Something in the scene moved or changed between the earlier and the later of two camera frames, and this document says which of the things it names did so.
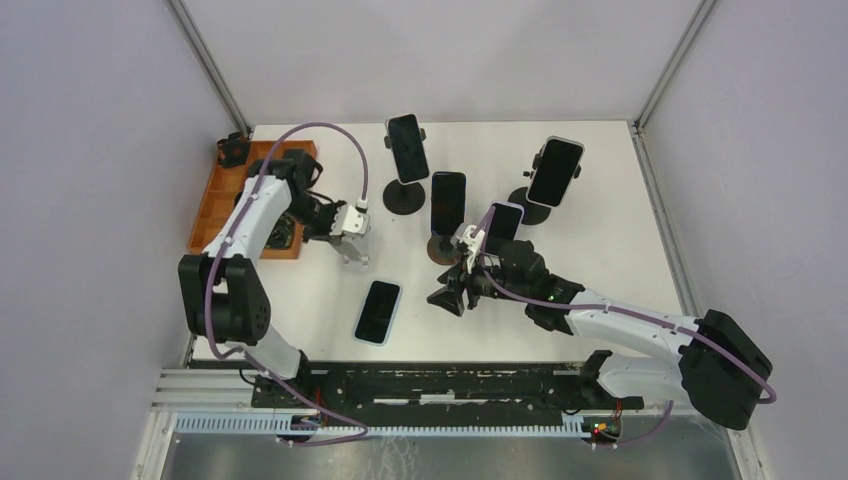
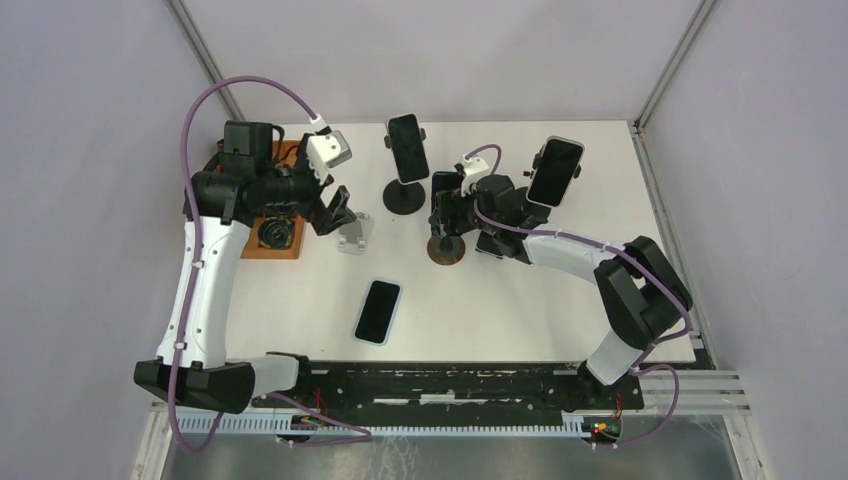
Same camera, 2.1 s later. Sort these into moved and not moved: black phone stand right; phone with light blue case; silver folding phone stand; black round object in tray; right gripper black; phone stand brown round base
Moved: right gripper black; silver folding phone stand
Not moved: black round object in tray; phone with light blue case; phone stand brown round base; black phone stand right
